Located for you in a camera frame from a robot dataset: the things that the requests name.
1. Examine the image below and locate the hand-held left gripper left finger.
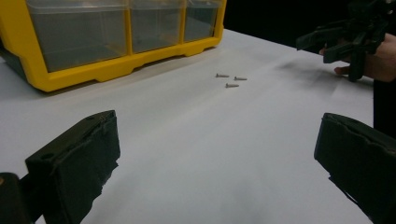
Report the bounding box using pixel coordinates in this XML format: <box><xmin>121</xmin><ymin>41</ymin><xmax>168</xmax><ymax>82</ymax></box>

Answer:
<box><xmin>25</xmin><ymin>109</ymin><xmax>121</xmax><ymax>224</ymax></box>

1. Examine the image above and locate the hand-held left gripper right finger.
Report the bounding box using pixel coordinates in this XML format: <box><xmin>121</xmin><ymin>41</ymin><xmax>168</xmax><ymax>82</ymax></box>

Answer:
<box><xmin>313</xmin><ymin>112</ymin><xmax>396</xmax><ymax>224</ymax></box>

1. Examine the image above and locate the yellow drawer cabinet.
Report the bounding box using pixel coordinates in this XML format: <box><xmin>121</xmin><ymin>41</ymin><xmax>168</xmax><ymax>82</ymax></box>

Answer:
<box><xmin>0</xmin><ymin>0</ymin><xmax>228</xmax><ymax>93</ymax></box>

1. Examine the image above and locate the clear plastic drawer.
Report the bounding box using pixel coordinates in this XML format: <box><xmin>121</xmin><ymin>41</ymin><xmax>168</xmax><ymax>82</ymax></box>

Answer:
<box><xmin>129</xmin><ymin>0</ymin><xmax>187</xmax><ymax>54</ymax></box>
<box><xmin>26</xmin><ymin>0</ymin><xmax>129</xmax><ymax>73</ymax></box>
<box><xmin>183</xmin><ymin>0</ymin><xmax>223</xmax><ymax>43</ymax></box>

